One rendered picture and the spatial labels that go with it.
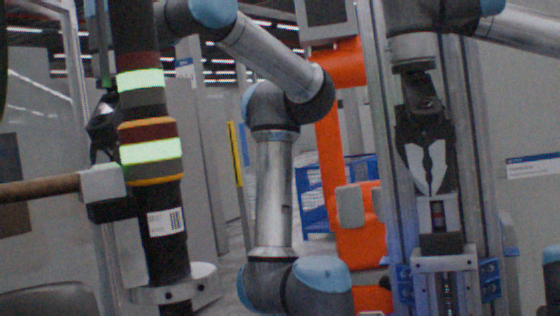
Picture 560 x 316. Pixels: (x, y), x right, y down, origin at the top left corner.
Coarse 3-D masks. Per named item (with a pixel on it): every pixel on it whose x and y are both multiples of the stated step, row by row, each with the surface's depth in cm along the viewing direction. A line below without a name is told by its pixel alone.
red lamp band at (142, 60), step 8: (120, 56) 40; (128, 56) 39; (136, 56) 39; (144, 56) 40; (152, 56) 40; (160, 56) 41; (120, 64) 40; (128, 64) 39; (136, 64) 39; (144, 64) 40; (152, 64) 40; (160, 64) 41; (120, 72) 40
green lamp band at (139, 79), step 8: (136, 72) 39; (144, 72) 40; (152, 72) 40; (160, 72) 41; (120, 80) 40; (128, 80) 40; (136, 80) 40; (144, 80) 40; (152, 80) 40; (160, 80) 41; (120, 88) 40; (128, 88) 40
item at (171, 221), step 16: (144, 192) 40; (160, 192) 40; (176, 192) 41; (144, 208) 40; (160, 208) 40; (176, 208) 41; (144, 224) 40; (160, 224) 40; (176, 224) 41; (144, 240) 40; (160, 240) 40; (176, 240) 40; (160, 256) 40; (176, 256) 41; (160, 272) 40; (176, 272) 41; (160, 304) 41; (176, 304) 41
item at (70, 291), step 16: (32, 288) 51; (48, 288) 52; (64, 288) 53; (80, 288) 53; (0, 304) 48; (16, 304) 49; (32, 304) 50; (48, 304) 50; (64, 304) 51; (80, 304) 52; (96, 304) 53
